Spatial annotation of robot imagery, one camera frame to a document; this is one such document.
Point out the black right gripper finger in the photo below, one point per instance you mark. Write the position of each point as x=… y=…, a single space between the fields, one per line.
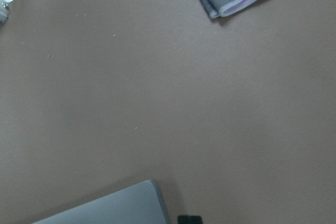
x=189 y=219

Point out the grey laptop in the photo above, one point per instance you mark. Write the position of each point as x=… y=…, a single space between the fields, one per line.
x=139 y=203

